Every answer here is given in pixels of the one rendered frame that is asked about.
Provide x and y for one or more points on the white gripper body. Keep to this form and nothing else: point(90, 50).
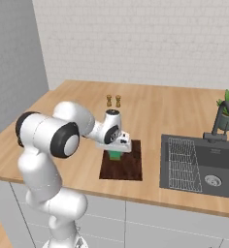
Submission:
point(119, 148)

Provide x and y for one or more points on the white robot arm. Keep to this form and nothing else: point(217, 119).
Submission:
point(42, 135)

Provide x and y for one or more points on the green sponge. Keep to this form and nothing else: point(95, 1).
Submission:
point(115, 155)

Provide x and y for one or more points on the dark brown cutting board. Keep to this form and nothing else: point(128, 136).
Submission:
point(129, 168)

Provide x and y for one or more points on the brown shaker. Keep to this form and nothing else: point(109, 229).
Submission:
point(109, 101)
point(118, 101)

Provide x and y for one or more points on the light grey drawer front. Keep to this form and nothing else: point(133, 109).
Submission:
point(100, 234)
point(103, 208)
point(184, 216)

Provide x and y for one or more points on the dark grey sink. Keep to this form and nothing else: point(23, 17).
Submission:
point(216, 161)

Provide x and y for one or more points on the dark grey tap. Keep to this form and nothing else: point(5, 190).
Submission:
point(217, 121)

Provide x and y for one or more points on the light grey cupboard door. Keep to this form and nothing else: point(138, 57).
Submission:
point(5, 206)

